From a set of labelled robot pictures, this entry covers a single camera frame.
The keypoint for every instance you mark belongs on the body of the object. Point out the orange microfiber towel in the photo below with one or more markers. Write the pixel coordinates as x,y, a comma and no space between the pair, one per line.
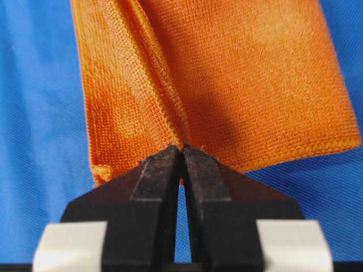
252,83

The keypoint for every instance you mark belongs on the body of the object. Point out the blue table cloth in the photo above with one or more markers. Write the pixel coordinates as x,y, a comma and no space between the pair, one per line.
44,156

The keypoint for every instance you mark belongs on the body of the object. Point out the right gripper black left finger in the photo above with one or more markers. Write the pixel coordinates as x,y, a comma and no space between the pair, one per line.
140,208

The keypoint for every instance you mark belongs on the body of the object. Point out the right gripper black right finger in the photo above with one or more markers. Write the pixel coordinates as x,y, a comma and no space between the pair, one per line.
223,206

